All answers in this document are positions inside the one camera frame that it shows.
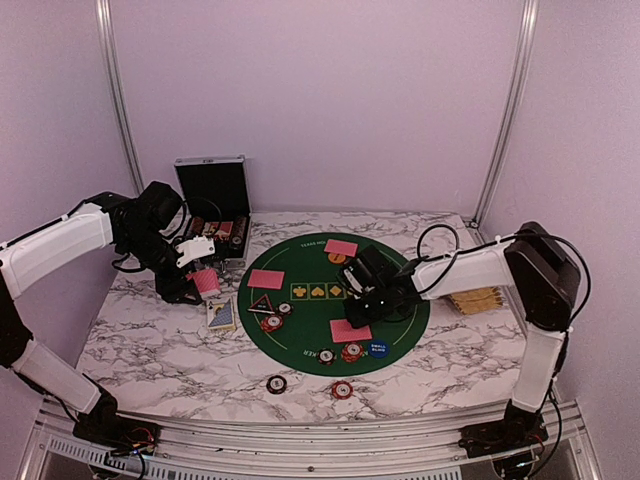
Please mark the woven bamboo tray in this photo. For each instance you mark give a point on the woven bamboo tray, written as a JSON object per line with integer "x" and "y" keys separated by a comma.
{"x": 477, "y": 301}

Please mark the black orange 100 chip stack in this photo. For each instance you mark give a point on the black orange 100 chip stack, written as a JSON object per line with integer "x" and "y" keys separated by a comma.
{"x": 276, "y": 384}

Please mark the blue small blind button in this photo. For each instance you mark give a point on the blue small blind button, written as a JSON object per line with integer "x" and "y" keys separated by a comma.
{"x": 378, "y": 349}

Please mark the front aluminium rail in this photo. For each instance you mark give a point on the front aluminium rail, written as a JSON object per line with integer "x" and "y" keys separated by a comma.
{"x": 418, "y": 447}

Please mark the right aluminium frame post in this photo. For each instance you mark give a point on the right aluminium frame post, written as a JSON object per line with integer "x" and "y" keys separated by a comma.
{"x": 515, "y": 95}

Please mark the aluminium poker chip case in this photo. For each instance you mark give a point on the aluminium poker chip case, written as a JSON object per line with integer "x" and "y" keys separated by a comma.
{"x": 216, "y": 190}

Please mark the aluminium frame post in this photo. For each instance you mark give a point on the aluminium frame post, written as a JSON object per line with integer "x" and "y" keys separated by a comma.
{"x": 515, "y": 95}
{"x": 108, "y": 45}

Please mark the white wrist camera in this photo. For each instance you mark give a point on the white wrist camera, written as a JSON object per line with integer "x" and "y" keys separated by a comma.
{"x": 356, "y": 278}
{"x": 193, "y": 249}

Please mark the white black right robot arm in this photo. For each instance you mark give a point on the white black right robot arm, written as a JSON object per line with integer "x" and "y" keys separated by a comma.
{"x": 544, "y": 271}

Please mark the red playing card deck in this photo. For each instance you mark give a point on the red playing card deck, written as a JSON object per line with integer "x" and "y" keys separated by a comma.
{"x": 207, "y": 282}

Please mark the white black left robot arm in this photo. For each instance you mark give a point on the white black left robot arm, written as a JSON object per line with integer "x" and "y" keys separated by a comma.
{"x": 135, "y": 227}

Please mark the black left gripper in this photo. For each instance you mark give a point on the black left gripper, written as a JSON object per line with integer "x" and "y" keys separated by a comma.
{"x": 171, "y": 287}

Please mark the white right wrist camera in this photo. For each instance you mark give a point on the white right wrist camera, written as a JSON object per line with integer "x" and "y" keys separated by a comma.
{"x": 356, "y": 278}

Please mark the round green poker mat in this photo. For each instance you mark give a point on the round green poker mat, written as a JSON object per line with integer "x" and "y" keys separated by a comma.
{"x": 311, "y": 287}

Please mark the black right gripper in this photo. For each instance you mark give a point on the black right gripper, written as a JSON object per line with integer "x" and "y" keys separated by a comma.
{"x": 356, "y": 318}

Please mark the red card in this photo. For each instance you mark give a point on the red card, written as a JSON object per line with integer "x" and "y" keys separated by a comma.
{"x": 343, "y": 332}
{"x": 341, "y": 247}
{"x": 266, "y": 279}

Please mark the red beige 5 chip stack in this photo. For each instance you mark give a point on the red beige 5 chip stack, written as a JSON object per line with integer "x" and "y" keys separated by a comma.
{"x": 342, "y": 390}

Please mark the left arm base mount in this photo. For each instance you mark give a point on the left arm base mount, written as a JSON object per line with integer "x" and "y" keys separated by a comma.
{"x": 123, "y": 435}

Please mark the black red triangular dealer button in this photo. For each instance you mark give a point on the black red triangular dealer button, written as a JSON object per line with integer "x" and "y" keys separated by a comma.
{"x": 262, "y": 305}

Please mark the left aluminium frame post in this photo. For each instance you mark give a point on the left aluminium frame post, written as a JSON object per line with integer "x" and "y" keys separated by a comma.
{"x": 108, "y": 45}

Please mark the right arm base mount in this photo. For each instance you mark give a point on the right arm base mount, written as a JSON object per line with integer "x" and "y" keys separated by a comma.
{"x": 499, "y": 437}

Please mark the orange round big blind button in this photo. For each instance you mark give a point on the orange round big blind button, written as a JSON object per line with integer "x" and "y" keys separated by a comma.
{"x": 336, "y": 258}

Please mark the blue gold card box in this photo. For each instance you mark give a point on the blue gold card box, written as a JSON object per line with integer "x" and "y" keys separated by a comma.
{"x": 220, "y": 315}

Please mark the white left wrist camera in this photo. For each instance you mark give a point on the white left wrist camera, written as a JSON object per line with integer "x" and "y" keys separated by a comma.
{"x": 193, "y": 249}

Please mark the silver case handle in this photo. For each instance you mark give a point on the silver case handle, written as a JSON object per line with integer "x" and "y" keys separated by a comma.
{"x": 228, "y": 265}

